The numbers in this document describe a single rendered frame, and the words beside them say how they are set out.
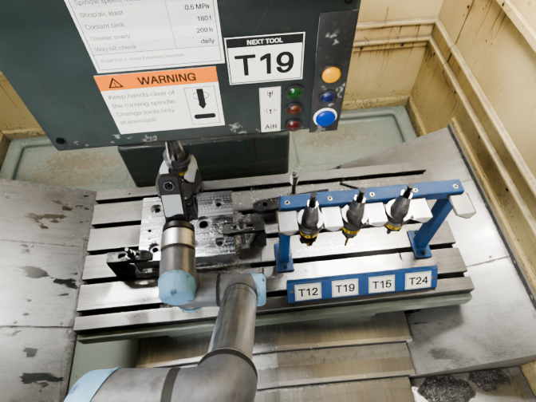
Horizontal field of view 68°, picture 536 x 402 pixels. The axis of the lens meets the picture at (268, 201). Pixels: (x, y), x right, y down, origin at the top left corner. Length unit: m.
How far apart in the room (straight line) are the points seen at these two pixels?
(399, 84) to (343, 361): 1.33
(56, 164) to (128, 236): 0.86
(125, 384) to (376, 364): 0.95
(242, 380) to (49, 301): 1.18
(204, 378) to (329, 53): 0.45
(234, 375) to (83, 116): 0.42
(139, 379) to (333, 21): 0.51
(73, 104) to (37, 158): 1.65
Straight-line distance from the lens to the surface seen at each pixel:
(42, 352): 1.63
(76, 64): 0.56
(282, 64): 0.54
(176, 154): 0.95
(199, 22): 0.50
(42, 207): 1.86
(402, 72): 2.05
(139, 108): 0.59
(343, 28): 0.53
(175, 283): 0.82
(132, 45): 0.53
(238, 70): 0.54
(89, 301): 1.35
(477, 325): 1.47
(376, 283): 1.23
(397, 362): 1.42
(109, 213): 1.47
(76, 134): 0.65
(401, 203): 0.98
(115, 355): 1.57
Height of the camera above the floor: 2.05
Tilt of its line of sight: 56 degrees down
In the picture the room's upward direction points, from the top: 2 degrees counter-clockwise
